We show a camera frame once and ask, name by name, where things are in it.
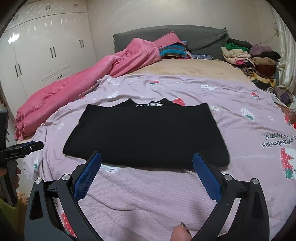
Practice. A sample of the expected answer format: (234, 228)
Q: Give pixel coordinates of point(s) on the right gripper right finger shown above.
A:
(251, 221)

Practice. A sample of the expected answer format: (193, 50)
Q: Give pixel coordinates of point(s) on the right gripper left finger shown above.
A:
(42, 220)

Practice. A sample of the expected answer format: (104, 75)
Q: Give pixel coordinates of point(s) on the white wardrobe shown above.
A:
(45, 41)

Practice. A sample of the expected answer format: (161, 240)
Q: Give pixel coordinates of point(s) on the brown plush toy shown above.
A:
(23, 204)

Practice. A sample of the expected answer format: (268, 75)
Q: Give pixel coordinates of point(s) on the beige mattress sheet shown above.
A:
(213, 69)

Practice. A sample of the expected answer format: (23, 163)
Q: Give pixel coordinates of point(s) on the pile of folded clothes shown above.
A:
(258, 62)

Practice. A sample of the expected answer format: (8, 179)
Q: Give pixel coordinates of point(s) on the black long-sleeve sweater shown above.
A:
(160, 134)

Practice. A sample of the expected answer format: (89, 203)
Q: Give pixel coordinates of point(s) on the left hand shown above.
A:
(3, 171)

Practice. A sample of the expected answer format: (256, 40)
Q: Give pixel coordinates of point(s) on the pink fleece blanket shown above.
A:
(43, 103)

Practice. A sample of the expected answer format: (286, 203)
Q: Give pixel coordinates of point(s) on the bag with purple clothes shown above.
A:
(284, 99)

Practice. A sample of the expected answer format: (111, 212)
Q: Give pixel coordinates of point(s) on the grey quilted headboard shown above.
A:
(200, 39)

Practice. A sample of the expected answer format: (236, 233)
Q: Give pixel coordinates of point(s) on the right hand thumb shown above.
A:
(181, 233)

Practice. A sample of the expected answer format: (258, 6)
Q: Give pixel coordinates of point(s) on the striped folded clothes stack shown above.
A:
(176, 50)

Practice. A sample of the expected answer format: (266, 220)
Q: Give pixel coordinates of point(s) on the cream satin curtain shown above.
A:
(286, 65)

